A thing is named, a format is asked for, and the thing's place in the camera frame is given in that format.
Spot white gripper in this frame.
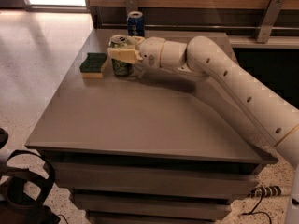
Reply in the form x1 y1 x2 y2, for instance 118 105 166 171
107 35 165 78

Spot green soda can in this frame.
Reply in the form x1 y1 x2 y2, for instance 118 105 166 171
109 35 133 77

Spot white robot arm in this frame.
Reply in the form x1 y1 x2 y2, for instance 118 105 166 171
107 36 299 224

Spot blue Pepsi can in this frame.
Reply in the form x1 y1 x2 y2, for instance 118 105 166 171
127 11 145 36

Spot green and yellow sponge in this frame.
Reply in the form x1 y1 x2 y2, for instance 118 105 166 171
79 52 107 78

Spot grey drawer cabinet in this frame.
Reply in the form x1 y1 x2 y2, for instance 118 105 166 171
25 28 278 224

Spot black headphones on stand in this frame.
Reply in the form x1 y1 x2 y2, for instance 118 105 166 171
0 128 62 224

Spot white power strip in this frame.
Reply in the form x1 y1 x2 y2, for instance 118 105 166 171
249 186 291 198

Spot left metal wall bracket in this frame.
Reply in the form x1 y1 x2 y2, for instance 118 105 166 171
125 0 138 14

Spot metal wall bracket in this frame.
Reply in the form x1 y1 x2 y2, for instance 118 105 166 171
125 0 138 14
255 0 285 44

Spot right metal wall bracket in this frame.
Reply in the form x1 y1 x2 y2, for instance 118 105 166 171
255 0 285 44

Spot black power cable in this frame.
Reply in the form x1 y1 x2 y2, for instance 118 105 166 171
241 191 273 224

